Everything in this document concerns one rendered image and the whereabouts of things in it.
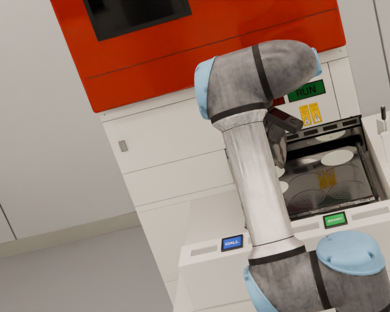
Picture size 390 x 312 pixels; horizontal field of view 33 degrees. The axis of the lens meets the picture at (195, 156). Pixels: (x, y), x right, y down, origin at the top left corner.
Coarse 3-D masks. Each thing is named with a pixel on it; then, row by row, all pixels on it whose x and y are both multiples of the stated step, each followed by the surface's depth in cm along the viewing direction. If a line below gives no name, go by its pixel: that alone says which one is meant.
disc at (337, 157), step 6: (336, 150) 211; (342, 150) 210; (348, 150) 209; (324, 156) 210; (330, 156) 209; (336, 156) 208; (342, 156) 206; (348, 156) 205; (324, 162) 206; (330, 162) 205; (336, 162) 204; (342, 162) 203
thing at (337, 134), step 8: (344, 128) 214; (352, 128) 212; (360, 128) 212; (312, 136) 216; (320, 136) 214; (328, 136) 214; (336, 136) 214; (344, 136) 214; (288, 144) 216; (296, 144) 216; (304, 144) 216; (312, 144) 216; (360, 144) 216
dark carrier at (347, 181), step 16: (288, 160) 215; (304, 160) 212; (320, 160) 208; (352, 160) 202; (288, 176) 205; (304, 176) 202; (320, 176) 199; (336, 176) 196; (352, 176) 193; (288, 192) 196; (304, 192) 193; (320, 192) 190; (336, 192) 188; (352, 192) 185; (368, 192) 182; (288, 208) 187; (304, 208) 185
